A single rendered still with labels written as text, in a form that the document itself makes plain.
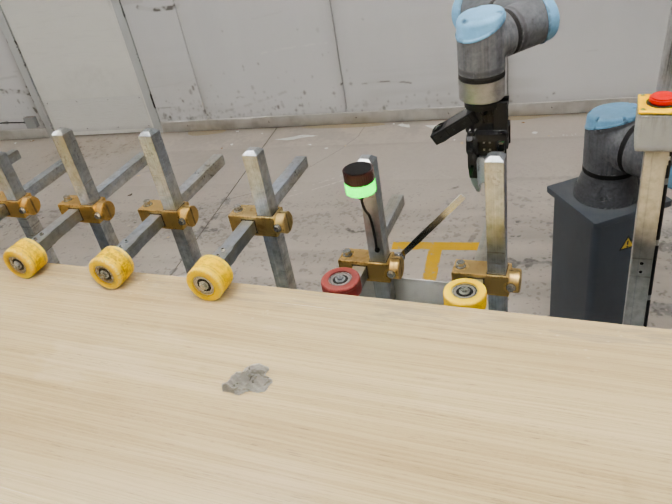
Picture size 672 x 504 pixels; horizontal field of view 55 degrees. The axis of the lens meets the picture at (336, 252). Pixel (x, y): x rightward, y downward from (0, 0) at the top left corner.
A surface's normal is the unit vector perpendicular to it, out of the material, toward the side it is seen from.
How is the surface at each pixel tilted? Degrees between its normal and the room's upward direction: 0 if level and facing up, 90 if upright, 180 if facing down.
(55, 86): 90
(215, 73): 90
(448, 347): 0
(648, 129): 90
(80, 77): 90
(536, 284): 0
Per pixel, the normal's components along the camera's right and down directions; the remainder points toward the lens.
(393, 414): -0.15, -0.81
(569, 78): -0.24, 0.58
